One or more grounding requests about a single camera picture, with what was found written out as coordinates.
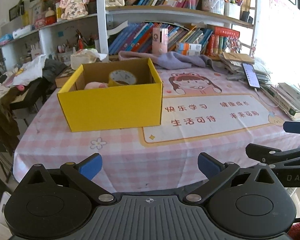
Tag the colourful glittery trinkets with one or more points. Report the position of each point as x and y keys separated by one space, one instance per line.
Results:
x=233 y=45

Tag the alphabet wall poster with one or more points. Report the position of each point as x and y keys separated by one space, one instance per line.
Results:
x=275 y=2

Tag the clear pen holder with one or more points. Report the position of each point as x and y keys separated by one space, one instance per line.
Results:
x=213 y=5

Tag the pink dress doll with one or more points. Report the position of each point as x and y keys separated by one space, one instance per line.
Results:
x=72 y=7

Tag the stack of thick books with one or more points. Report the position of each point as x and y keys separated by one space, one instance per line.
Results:
x=290 y=100

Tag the dark grey garment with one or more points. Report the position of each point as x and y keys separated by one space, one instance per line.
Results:
x=53 y=70

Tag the pink and purple cloth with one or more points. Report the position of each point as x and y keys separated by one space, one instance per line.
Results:
x=175 y=61

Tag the white bookshelf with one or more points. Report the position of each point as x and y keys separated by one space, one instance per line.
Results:
x=101 y=17

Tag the white long carton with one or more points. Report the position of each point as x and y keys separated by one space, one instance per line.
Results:
x=22 y=32

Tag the yellow cardboard box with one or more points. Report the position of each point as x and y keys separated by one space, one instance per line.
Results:
x=110 y=107

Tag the pile of workbooks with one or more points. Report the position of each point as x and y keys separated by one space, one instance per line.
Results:
x=230 y=68

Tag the white printed shirt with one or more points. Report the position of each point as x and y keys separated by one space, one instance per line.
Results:
x=30 y=72

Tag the small black device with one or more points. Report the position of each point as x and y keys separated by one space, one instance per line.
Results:
x=246 y=17

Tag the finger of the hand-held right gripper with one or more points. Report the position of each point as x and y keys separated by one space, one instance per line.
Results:
x=265 y=155
x=296 y=127

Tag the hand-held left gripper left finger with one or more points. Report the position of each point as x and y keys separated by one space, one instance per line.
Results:
x=91 y=166

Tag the checkered game board box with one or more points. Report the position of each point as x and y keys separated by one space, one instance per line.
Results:
x=63 y=78

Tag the pink rectangular box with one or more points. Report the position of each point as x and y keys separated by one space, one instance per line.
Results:
x=156 y=42

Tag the white pen holder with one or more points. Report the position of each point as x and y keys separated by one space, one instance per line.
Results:
x=232 y=11

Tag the cream tissue pack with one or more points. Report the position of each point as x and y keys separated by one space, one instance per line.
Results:
x=82 y=60

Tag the smartphone with lit screen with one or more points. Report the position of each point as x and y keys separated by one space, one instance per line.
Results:
x=251 y=75

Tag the red thick dictionary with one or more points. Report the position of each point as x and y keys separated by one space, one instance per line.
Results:
x=226 y=32

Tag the row of colourful books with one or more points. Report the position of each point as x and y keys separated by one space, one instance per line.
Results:
x=130 y=40

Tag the small orange blue carton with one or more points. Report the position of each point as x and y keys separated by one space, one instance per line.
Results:
x=187 y=46
x=190 y=53

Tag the pink plush toy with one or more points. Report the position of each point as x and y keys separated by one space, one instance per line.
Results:
x=95 y=85

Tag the pile of clothes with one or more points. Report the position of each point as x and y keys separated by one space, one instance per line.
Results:
x=2 y=105

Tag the yellow tape roll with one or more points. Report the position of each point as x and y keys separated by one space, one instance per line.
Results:
x=120 y=74

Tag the black furniture frame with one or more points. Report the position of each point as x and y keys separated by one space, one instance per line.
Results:
x=27 y=97

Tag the cluster of stationery tools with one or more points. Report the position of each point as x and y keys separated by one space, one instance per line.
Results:
x=77 y=45

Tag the brown paper envelope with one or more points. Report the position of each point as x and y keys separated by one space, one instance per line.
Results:
x=237 y=57

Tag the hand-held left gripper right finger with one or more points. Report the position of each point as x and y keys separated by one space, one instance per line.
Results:
x=208 y=165

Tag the black picture frame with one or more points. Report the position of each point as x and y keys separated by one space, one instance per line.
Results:
x=16 y=12

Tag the cartoon sticker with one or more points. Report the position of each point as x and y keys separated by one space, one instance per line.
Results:
x=253 y=50

